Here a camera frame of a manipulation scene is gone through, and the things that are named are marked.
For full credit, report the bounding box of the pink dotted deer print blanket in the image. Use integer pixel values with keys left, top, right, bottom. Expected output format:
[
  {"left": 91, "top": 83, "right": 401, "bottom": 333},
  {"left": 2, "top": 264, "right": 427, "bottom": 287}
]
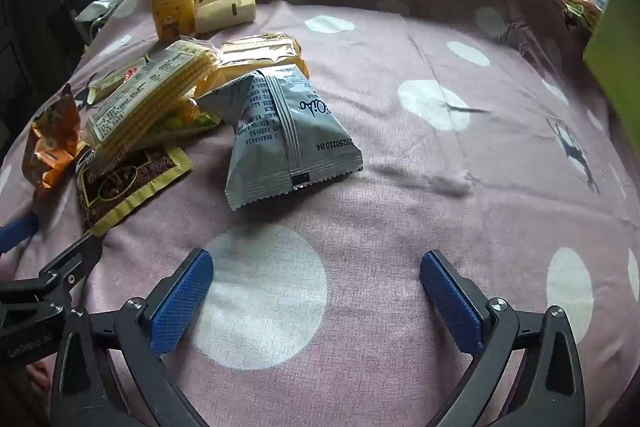
[{"left": 0, "top": 0, "right": 640, "bottom": 427}]

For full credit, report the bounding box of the white plastic bag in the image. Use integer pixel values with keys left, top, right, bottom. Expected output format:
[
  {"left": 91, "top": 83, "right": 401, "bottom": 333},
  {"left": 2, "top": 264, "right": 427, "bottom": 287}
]
[{"left": 75, "top": 0, "right": 136, "bottom": 42}]

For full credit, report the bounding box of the yellow green snack packet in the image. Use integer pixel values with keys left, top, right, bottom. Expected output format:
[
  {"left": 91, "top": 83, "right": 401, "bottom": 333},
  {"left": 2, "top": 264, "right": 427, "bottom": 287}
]
[{"left": 165, "top": 99, "right": 223, "bottom": 135}]

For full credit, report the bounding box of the clear yellow cracker packet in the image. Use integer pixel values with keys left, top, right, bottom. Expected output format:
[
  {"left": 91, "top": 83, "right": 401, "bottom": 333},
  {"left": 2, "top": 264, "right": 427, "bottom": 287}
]
[{"left": 82, "top": 36, "right": 223, "bottom": 162}]

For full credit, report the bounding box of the green cardboard box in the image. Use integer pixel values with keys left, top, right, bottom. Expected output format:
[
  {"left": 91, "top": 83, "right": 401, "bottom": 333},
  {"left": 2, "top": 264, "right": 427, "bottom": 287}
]
[{"left": 582, "top": 0, "right": 640, "bottom": 112}]

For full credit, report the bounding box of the dark olive snack pouch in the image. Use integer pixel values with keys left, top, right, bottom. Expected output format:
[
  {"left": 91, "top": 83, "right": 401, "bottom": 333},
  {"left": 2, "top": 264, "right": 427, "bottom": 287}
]
[{"left": 75, "top": 142, "right": 193, "bottom": 238}]

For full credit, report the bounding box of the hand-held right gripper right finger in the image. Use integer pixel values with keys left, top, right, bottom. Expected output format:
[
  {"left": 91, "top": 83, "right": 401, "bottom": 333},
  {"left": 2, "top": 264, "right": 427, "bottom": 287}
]
[{"left": 420, "top": 251, "right": 586, "bottom": 427}]

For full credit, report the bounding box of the grey snack packet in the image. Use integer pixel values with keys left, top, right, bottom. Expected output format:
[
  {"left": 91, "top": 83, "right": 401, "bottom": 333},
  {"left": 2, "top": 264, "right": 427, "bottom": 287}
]
[{"left": 197, "top": 64, "right": 364, "bottom": 212}]

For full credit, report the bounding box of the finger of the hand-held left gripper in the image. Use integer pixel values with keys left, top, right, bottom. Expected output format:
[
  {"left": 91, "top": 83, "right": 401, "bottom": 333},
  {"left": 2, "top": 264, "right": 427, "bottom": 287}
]
[
  {"left": 0, "top": 213, "right": 41, "bottom": 255},
  {"left": 35, "top": 233, "right": 103, "bottom": 305}
]

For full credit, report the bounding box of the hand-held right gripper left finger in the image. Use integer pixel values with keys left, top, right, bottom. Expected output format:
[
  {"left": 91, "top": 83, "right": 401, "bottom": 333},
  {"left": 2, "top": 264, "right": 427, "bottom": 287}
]
[{"left": 50, "top": 248, "right": 216, "bottom": 427}]

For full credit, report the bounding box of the red white snack packet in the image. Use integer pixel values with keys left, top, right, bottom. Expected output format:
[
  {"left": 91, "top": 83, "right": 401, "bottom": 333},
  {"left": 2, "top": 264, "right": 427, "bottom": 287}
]
[{"left": 87, "top": 54, "right": 151, "bottom": 105}]

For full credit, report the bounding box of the orange snack packet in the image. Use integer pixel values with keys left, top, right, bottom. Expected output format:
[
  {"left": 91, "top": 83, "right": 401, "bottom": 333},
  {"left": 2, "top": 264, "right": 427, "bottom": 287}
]
[{"left": 21, "top": 84, "right": 83, "bottom": 200}]

